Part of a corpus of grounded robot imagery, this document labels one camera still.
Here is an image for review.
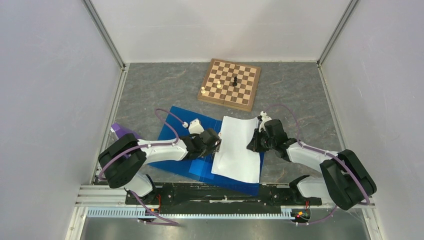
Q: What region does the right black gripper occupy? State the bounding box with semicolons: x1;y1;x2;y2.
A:
247;128;276;153

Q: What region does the blue folder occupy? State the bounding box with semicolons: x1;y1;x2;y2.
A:
150;106;260;196

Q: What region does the white paper stack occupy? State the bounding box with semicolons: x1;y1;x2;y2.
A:
211;116;261;184

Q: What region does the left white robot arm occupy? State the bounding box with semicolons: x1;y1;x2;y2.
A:
98;128;221;204

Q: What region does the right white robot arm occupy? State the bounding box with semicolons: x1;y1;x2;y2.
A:
246;117;377;210

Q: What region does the metal folder clip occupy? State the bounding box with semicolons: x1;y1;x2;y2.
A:
214;139;222;153

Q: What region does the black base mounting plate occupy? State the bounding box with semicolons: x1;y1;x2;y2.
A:
141;182;323;214

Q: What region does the wooden chessboard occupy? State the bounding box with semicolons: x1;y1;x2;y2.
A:
197;58;261;112

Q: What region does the black chess piece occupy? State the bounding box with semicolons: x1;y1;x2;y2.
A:
232;76;238;87

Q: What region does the purple stapler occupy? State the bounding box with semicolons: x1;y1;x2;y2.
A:
110;123;142;139

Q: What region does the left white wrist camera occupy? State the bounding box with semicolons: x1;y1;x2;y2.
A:
182;118;205;134

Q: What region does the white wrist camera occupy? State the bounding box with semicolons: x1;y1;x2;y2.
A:
182;118;205;134
257;111;272;132

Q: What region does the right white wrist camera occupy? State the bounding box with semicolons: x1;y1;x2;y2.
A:
257;111;272;132

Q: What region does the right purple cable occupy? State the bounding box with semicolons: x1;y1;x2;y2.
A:
263;104;371;226

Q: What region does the grey slotted cable duct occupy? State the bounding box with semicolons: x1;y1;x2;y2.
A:
86;207;295;220

